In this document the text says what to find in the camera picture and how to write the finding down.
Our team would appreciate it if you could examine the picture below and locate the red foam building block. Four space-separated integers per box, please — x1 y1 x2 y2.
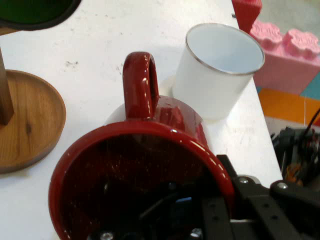
231 0 263 35

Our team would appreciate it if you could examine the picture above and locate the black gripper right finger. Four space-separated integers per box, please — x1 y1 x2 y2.
216 154 320 240

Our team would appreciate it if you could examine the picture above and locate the wooden mug tree stand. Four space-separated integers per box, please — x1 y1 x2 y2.
0 26 67 175

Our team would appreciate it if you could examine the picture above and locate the teal foam floor tile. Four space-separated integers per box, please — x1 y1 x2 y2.
299 71 320 100

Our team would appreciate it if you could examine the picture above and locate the green enamel mug with lettering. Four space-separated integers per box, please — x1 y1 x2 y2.
0 0 82 31

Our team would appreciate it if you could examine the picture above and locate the white enamel mug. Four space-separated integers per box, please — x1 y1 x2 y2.
159 22 266 123

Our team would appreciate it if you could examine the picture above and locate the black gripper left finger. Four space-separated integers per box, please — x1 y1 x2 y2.
87 182 235 240

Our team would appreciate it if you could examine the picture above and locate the red enamel mug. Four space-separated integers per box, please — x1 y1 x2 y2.
48 51 237 240

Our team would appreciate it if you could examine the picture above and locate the black device with wires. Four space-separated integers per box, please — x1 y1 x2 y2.
270 107 320 188

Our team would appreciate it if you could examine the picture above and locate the pink foam building block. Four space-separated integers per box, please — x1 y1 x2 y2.
249 20 320 96

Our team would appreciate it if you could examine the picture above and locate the orange foam floor tile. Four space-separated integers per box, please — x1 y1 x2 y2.
258 87 320 126

